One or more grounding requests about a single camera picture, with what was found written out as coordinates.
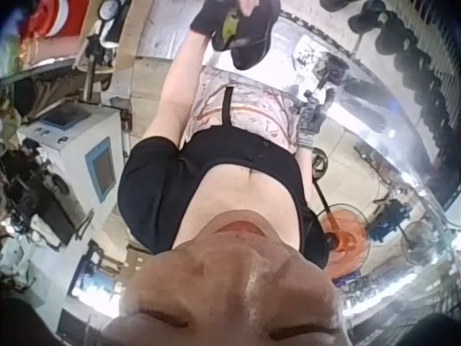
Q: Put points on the blue machine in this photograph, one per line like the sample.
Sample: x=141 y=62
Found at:
x=389 y=220

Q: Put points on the black shoe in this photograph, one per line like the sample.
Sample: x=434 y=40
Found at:
x=254 y=39

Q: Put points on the grey floor fan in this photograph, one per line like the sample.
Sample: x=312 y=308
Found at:
x=417 y=241

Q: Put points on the orange floor fan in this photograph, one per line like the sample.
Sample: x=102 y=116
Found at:
x=345 y=234

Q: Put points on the white machine with screen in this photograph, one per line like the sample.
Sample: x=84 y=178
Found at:
x=72 y=155

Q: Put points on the red banner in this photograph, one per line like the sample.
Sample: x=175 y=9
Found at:
x=54 y=18

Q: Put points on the person's right hand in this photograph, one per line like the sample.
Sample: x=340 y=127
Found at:
x=309 y=122

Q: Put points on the metal stand with gauge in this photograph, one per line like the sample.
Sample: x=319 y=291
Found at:
x=104 y=32

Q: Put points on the black clamp tool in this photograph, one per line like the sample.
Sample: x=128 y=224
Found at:
x=331 y=70

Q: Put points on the row of black shoes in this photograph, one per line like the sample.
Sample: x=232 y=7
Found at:
x=407 y=47

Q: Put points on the black hand wheel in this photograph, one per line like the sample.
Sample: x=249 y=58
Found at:
x=320 y=162

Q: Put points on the black machine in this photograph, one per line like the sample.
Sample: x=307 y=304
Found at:
x=43 y=202

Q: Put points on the person's left hand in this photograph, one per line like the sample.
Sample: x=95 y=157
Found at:
x=201 y=18

